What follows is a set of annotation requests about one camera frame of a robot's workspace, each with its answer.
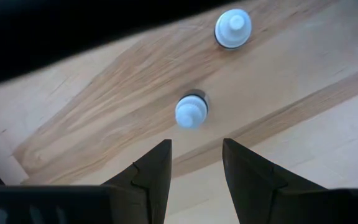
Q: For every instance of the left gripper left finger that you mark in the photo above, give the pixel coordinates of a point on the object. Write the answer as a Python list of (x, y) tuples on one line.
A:
[(154, 174)]

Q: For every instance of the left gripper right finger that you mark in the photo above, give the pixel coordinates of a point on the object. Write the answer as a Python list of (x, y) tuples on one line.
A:
[(250, 180)]

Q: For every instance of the small white-capped dropper bottle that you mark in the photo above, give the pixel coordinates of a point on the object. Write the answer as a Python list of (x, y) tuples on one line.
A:
[(233, 28), (191, 112)]

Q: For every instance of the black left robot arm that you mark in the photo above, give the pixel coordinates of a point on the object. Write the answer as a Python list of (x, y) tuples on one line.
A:
[(42, 31)]

